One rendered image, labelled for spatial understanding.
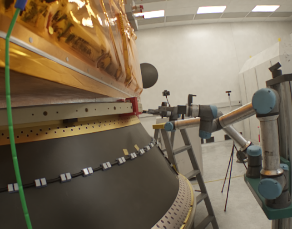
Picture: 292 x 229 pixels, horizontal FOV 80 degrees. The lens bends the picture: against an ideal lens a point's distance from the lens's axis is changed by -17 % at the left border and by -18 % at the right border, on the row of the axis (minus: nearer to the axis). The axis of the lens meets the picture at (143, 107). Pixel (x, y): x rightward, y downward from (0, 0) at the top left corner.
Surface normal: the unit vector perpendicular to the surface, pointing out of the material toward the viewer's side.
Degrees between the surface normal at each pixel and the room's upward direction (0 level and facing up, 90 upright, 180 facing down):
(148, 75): 90
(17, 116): 90
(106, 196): 62
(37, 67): 90
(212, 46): 90
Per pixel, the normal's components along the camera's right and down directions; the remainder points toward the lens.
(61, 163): 0.54, -0.55
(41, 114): 0.63, -0.10
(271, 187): -0.73, 0.20
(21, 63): 0.99, -0.12
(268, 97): -0.79, -0.05
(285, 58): -0.07, -0.02
